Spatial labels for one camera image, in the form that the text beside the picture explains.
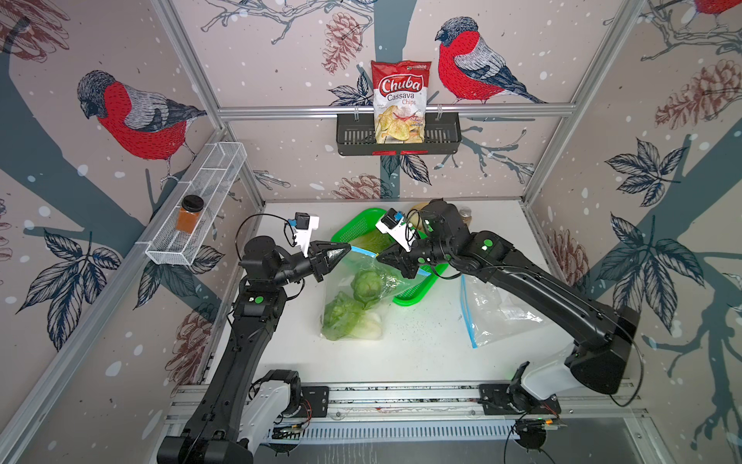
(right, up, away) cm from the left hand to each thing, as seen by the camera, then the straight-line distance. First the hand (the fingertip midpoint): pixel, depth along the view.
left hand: (351, 245), depth 65 cm
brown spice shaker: (+38, +8, +38) cm, 54 cm away
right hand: (+7, -2, +2) cm, 7 cm away
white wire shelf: (-44, +19, +20) cm, 52 cm away
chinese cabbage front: (-3, -19, +7) cm, 21 cm away
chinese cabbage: (+3, -12, +11) cm, 17 cm away
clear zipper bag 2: (+43, -24, +23) cm, 54 cm away
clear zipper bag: (-4, -10, +11) cm, 15 cm away
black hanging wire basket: (-1, +35, +29) cm, 45 cm away
